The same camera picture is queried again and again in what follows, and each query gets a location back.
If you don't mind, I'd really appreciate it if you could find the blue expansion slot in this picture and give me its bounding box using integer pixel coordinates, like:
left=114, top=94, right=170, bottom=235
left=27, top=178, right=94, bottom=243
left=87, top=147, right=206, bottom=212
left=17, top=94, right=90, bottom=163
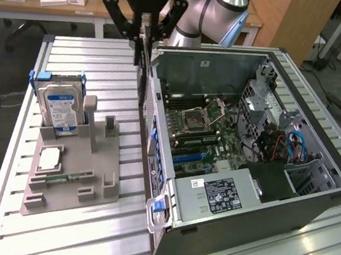
left=171, top=150, right=204, bottom=168

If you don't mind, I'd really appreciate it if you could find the silver chipset heat sink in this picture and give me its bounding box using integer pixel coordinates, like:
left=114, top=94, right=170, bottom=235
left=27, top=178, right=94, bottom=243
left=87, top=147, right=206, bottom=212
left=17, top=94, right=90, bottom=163
left=216, top=160, right=233, bottom=172

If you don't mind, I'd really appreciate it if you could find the silver perforated drive cage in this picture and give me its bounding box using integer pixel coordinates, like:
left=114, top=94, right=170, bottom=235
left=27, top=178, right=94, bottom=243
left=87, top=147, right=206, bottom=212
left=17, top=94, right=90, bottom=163
left=234, top=57, right=313, bottom=149

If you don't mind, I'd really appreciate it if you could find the silver socket cover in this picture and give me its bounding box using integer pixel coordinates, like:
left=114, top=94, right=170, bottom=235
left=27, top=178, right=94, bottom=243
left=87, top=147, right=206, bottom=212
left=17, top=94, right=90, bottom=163
left=201, top=95, right=229, bottom=129

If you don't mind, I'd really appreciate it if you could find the black open PC case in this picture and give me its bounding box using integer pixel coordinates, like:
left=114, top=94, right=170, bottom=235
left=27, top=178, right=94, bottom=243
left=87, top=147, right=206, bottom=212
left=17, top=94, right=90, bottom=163
left=121, top=37, right=341, bottom=255

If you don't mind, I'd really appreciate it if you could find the black expansion slot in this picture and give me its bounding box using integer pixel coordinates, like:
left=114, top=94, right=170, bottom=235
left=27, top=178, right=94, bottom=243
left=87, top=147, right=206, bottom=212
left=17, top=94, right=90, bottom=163
left=170, top=146, right=201, bottom=160

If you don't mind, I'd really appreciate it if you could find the silver CPU chip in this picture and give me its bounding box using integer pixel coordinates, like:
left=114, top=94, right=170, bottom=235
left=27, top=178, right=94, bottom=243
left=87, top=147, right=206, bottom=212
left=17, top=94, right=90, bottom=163
left=36, top=146, right=64, bottom=172

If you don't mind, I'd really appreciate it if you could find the black power adapter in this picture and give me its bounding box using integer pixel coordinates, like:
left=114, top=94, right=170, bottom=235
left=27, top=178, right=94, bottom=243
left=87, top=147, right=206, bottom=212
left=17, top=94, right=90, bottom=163
left=311, top=56, right=329, bottom=72

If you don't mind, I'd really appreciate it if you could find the CPU socket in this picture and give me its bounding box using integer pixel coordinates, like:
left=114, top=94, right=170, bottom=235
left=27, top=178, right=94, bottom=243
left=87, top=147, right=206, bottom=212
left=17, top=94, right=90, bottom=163
left=179, top=105, right=211, bottom=131

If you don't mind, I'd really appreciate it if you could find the hard disk blue bracket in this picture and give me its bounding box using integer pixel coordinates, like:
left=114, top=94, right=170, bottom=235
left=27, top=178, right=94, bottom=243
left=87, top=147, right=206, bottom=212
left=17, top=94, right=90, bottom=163
left=21, top=66, right=92, bottom=140

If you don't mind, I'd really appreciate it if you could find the grey power supply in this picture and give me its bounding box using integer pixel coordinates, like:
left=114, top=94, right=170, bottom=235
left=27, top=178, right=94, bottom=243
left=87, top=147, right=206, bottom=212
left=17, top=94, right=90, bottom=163
left=168, top=160, right=267, bottom=233

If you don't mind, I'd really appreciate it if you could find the green motherboard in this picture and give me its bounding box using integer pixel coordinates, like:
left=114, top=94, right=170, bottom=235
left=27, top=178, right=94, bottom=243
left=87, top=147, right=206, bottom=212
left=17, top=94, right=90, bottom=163
left=149, top=79, right=257, bottom=186

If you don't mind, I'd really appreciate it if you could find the green RAM stick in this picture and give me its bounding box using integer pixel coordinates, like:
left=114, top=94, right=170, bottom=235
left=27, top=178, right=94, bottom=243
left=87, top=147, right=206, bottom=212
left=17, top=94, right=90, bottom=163
left=45, top=169, right=94, bottom=189

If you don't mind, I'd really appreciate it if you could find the blue wire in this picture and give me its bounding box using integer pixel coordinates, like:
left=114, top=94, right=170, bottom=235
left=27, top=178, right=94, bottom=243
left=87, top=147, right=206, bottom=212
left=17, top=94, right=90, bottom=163
left=283, top=129, right=310, bottom=165

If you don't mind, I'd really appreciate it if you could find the black office chair base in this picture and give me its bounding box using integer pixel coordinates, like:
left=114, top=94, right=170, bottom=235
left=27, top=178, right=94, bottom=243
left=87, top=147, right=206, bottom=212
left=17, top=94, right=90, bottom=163
left=0, top=15, right=79, bottom=61

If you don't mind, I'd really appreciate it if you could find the wooden cabinet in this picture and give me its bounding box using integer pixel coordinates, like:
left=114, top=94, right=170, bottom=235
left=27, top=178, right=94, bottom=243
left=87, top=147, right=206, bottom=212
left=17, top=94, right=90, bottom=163
left=242, top=0, right=341, bottom=72

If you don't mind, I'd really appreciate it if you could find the wooden desk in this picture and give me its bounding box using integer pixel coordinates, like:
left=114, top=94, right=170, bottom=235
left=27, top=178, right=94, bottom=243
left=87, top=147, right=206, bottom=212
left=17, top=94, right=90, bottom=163
left=0, top=0, right=266, bottom=57

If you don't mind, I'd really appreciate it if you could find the blue side panel latch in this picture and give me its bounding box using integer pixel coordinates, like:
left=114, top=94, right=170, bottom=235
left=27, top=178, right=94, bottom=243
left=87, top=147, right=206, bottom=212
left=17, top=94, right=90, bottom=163
left=150, top=199, right=165, bottom=215

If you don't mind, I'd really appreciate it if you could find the grey disk bay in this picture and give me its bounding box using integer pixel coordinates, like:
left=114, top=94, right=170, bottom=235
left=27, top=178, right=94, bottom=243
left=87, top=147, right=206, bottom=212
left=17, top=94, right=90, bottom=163
left=280, top=154, right=340, bottom=202

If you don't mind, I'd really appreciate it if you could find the grey parts rack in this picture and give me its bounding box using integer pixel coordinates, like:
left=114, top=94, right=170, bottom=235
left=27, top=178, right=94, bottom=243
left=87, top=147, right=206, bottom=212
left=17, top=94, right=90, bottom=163
left=18, top=88, right=130, bottom=227

